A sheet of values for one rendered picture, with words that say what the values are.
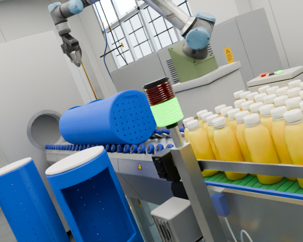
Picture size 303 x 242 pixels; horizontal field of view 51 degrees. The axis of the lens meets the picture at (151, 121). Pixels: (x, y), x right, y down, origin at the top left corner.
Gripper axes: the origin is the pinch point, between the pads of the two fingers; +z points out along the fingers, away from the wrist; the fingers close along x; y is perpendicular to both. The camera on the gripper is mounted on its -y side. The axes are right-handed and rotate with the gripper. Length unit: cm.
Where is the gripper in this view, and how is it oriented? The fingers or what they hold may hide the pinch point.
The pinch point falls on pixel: (79, 64)
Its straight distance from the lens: 190.0
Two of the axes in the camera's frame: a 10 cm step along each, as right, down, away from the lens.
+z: 3.2, 9.2, 2.5
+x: -7.7, 4.0, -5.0
